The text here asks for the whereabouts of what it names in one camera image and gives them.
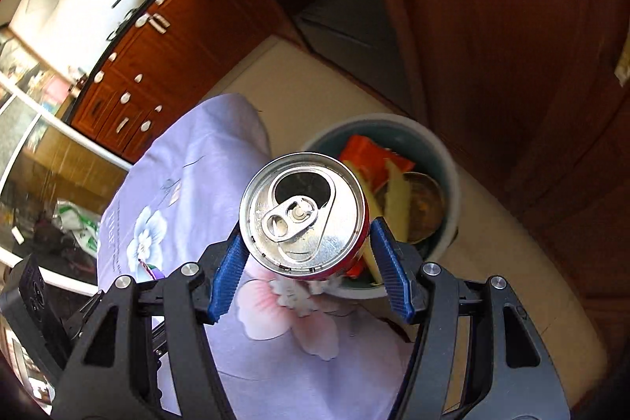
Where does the green white plastic bag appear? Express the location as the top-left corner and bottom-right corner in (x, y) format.
(53, 200), (102, 256)

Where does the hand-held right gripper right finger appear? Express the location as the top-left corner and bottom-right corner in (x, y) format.
(369, 218), (574, 420)

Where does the purple floral cloth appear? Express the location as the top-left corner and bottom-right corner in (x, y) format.
(96, 93), (419, 420)

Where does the yellow corn husk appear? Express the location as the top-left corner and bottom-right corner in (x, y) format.
(345, 158), (411, 285)

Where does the small purple wrapper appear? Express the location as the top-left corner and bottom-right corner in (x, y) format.
(139, 259), (168, 281)

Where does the grey trash bin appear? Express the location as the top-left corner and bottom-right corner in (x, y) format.
(298, 112), (462, 301)

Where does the red drink can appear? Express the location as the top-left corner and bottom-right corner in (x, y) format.
(239, 152), (371, 288)

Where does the brown coconut shell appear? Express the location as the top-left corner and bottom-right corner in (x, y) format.
(402, 172), (445, 245)

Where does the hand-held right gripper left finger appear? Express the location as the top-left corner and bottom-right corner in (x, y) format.
(52, 230), (252, 420)

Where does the glass sliding door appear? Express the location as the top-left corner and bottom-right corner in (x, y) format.
(0, 26), (133, 298)

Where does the orange snack packet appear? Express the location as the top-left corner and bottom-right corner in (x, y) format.
(339, 135), (415, 189)

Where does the brown wooden cabinet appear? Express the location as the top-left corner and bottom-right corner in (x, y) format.
(69, 0), (375, 165)

